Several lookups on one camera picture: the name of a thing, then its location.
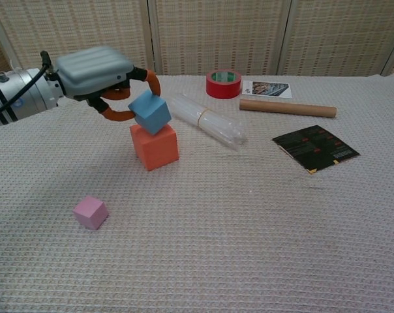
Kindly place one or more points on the left robot hand orange fingers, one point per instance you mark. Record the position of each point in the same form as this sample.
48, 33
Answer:
92, 71

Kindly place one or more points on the blue foam cube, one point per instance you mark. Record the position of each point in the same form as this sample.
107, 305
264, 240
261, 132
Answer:
151, 112

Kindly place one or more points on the small pink foam cube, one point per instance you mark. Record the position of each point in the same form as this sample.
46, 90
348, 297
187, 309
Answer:
89, 213

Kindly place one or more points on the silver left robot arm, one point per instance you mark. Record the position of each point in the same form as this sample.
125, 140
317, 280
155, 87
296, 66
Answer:
30, 94

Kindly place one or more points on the clear plastic tube bundle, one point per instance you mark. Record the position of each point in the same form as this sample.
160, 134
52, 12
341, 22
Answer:
190, 109

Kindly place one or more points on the large orange foam cube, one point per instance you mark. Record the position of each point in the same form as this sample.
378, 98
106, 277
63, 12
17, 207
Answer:
159, 153

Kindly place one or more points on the red tape roll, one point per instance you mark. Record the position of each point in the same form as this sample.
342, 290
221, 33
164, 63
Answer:
221, 89

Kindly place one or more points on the white card with photo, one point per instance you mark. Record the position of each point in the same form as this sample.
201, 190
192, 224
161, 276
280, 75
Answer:
268, 89

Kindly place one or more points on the brown cardboard tube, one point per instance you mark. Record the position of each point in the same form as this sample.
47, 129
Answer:
288, 108

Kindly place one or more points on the cream woven tablecloth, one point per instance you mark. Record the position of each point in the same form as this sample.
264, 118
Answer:
216, 228

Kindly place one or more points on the black printed leaflet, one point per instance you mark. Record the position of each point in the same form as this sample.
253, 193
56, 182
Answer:
314, 148

